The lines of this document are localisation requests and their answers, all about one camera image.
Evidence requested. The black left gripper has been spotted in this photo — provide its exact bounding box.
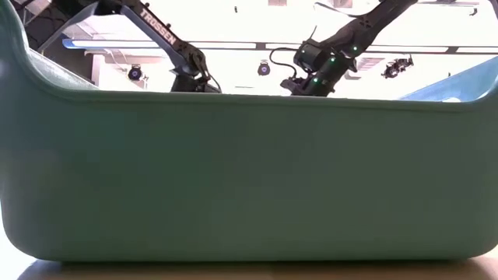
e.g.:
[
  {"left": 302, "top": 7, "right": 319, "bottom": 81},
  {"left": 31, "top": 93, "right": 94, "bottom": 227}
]
[{"left": 170, "top": 72, "right": 223, "bottom": 94}]

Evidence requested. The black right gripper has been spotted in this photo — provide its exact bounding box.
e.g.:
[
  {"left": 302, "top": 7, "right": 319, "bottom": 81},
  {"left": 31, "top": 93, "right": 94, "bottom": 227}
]
[{"left": 306, "top": 54, "right": 357, "bottom": 97}]

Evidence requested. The long ceiling light strip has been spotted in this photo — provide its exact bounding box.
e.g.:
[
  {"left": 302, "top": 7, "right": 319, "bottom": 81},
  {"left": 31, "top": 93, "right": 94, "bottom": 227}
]
[{"left": 61, "top": 37, "right": 498, "bottom": 54}]

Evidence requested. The ceiling air vent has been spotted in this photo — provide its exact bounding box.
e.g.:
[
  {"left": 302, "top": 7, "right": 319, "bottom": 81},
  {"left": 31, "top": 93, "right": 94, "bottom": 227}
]
[{"left": 344, "top": 57, "right": 386, "bottom": 81}]

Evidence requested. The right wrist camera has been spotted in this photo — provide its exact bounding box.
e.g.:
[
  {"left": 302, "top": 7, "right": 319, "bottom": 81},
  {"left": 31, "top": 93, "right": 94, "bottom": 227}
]
[{"left": 279, "top": 76, "right": 312, "bottom": 96}]

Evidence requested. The round black ceiling camera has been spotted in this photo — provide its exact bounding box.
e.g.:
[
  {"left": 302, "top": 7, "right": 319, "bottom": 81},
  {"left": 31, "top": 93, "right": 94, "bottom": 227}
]
[
  {"left": 256, "top": 59, "right": 272, "bottom": 77},
  {"left": 127, "top": 64, "right": 144, "bottom": 82}
]

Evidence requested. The mint green plastic bin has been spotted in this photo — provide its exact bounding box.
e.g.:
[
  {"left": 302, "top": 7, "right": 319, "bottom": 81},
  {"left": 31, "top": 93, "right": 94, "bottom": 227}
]
[{"left": 0, "top": 0, "right": 498, "bottom": 262}]

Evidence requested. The black ceiling projector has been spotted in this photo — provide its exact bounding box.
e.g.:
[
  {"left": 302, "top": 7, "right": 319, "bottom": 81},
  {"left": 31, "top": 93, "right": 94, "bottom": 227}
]
[{"left": 381, "top": 54, "right": 416, "bottom": 80}]

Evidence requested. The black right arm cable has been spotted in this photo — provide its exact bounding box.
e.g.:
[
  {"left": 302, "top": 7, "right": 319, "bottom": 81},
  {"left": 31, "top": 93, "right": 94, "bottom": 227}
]
[{"left": 268, "top": 25, "right": 318, "bottom": 79}]

